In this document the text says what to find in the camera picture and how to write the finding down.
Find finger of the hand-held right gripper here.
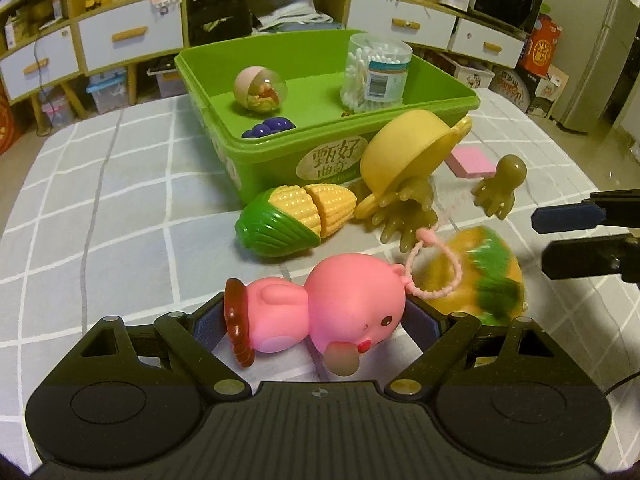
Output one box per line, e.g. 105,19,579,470
542,234,640,283
531,189,640,233

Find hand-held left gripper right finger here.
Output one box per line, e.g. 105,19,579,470
385,302,563,400

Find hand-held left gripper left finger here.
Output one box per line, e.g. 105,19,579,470
75,294,252,401

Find orange yellow toy fruit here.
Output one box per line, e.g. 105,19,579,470
417,226,526,328

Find pink pig toy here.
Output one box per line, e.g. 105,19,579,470
224,227,463,378

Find purple toy grapes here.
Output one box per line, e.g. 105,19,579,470
242,116,296,140

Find clear cotton swab container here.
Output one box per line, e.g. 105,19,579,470
341,33,413,114

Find pink clear capsule toy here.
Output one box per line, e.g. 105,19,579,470
233,66,289,113

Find green plastic storage box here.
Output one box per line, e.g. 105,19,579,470
174,29,482,206

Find small olive toy octopus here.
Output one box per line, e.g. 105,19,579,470
472,155,528,219

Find large olive toy octopus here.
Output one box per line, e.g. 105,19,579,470
377,177,438,253

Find pink flat block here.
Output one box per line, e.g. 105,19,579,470
445,146,496,179

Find toy corn cob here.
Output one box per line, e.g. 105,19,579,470
235,183,357,259

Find round printed tin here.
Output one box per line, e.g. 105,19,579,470
492,72,531,111

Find grey checkered tablecloth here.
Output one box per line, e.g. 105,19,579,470
0,87,640,476

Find white printed cardboard box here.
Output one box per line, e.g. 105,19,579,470
452,62,496,91

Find red gift box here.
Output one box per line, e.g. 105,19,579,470
517,15,563,78

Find grey refrigerator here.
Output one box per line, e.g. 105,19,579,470
542,0,640,133

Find white cabinet drawer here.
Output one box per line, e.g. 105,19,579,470
77,0,185,73
0,32,81,103
452,19,526,68
346,0,458,43

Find clear bin with blue lid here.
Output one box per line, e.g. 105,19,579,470
86,71,132,113

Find clear bin with pink contents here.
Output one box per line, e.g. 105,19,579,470
39,92,76,128

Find black flat keyboard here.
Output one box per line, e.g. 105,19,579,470
147,57,181,76

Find orange red printed box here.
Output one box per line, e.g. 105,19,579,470
0,85,21,156

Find black bag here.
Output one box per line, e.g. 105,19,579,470
187,0,253,46

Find pile of folded cloths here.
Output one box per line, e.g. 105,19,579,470
252,0,346,33

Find black cable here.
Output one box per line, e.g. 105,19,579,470
602,370,640,397

